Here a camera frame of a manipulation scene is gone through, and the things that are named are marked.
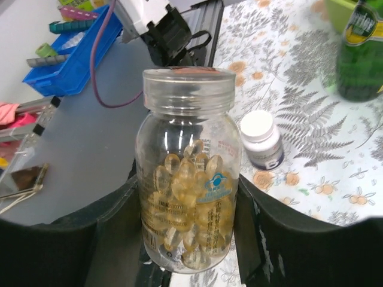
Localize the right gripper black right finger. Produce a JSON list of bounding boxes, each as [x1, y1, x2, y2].
[[234, 177, 382, 286]]

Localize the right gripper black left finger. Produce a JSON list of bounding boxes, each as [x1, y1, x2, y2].
[[1, 176, 141, 286]]

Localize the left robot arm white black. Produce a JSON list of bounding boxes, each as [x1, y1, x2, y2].
[[108, 1, 212, 67]]

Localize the aluminium frame rail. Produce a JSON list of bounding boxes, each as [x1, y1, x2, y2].
[[1, 96, 61, 143]]

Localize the white vitamin pill bottle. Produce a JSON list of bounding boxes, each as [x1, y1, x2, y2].
[[239, 110, 284, 171]]

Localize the green plastic tray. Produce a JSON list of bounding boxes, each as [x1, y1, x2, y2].
[[324, 0, 357, 33]]

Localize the clear bottle of yellow capsules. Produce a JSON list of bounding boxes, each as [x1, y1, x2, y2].
[[135, 67, 242, 274]]

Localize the blue plastic bin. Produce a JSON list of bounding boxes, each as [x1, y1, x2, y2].
[[23, 5, 109, 96]]

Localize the floral table mat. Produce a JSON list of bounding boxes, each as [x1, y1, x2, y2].
[[171, 1, 382, 286]]

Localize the green glass bottle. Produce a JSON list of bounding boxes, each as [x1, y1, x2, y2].
[[336, 1, 382, 102]]

